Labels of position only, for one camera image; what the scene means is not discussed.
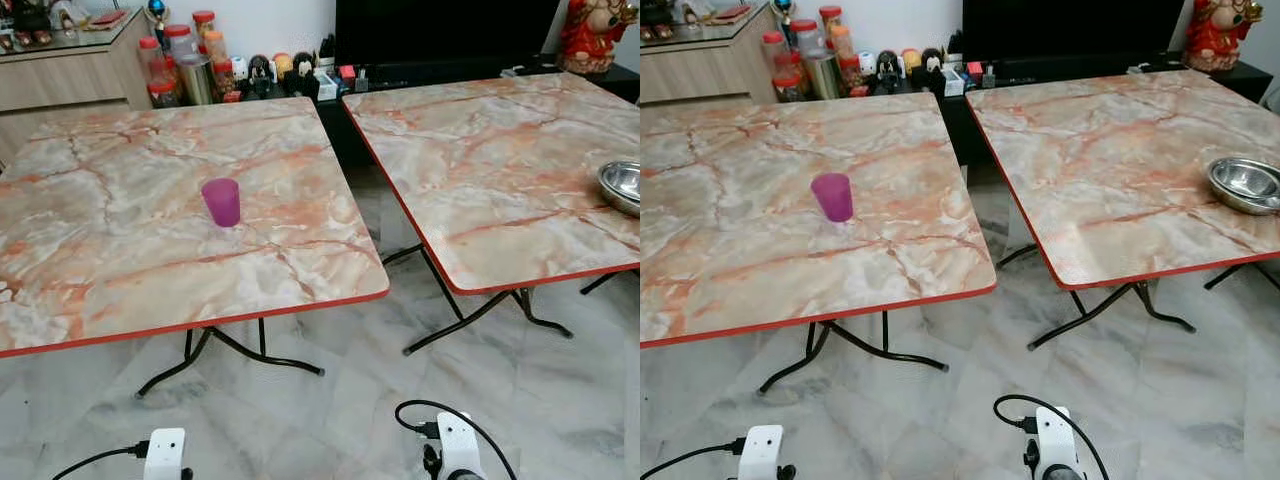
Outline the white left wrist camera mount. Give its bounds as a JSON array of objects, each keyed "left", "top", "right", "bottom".
[
  {"left": 143, "top": 428, "right": 191, "bottom": 480},
  {"left": 738, "top": 425, "right": 786, "bottom": 480}
]

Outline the purple plastic cup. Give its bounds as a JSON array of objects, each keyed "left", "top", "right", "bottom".
[
  {"left": 811, "top": 172, "right": 854, "bottom": 223},
  {"left": 201, "top": 178, "right": 242, "bottom": 229}
]

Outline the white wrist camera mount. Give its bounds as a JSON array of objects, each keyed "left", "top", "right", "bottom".
[
  {"left": 1035, "top": 405, "right": 1087, "bottom": 480},
  {"left": 738, "top": 425, "right": 786, "bottom": 480},
  {"left": 143, "top": 428, "right": 191, "bottom": 480},
  {"left": 436, "top": 411, "right": 488, "bottom": 480}
]

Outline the black flat television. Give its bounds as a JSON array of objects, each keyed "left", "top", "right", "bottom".
[
  {"left": 335, "top": 0, "right": 561, "bottom": 69},
  {"left": 962, "top": 0, "right": 1186, "bottom": 63}
]

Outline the red and gold statue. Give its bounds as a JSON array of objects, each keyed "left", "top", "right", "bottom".
[
  {"left": 1183, "top": 0, "right": 1263, "bottom": 73},
  {"left": 558, "top": 0, "right": 639, "bottom": 76}
]

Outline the light wooden sideboard cabinet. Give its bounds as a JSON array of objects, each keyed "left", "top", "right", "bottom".
[
  {"left": 0, "top": 8, "right": 156, "bottom": 166},
  {"left": 640, "top": 5, "right": 781, "bottom": 106}
]

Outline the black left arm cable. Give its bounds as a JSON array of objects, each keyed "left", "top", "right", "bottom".
[
  {"left": 642, "top": 441, "right": 747, "bottom": 480},
  {"left": 52, "top": 441, "right": 151, "bottom": 480}
]

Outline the stainless steel bowl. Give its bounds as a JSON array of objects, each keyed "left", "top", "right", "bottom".
[
  {"left": 598, "top": 161, "right": 641, "bottom": 218},
  {"left": 1207, "top": 157, "right": 1280, "bottom": 216}
]

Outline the marble-pattern folding table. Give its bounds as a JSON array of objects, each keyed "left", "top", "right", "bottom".
[
  {"left": 966, "top": 68, "right": 1280, "bottom": 351},
  {"left": 0, "top": 97, "right": 391, "bottom": 399},
  {"left": 640, "top": 92, "right": 998, "bottom": 393},
  {"left": 343, "top": 72, "right": 641, "bottom": 356}
]

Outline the stainless steel tumbler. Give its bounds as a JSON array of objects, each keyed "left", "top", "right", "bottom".
[
  {"left": 806, "top": 50, "right": 841, "bottom": 100},
  {"left": 180, "top": 55, "right": 214, "bottom": 106}
]

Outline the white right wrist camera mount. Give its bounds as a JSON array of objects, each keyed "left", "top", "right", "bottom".
[
  {"left": 1035, "top": 405, "right": 1087, "bottom": 480},
  {"left": 436, "top": 411, "right": 488, "bottom": 480}
]

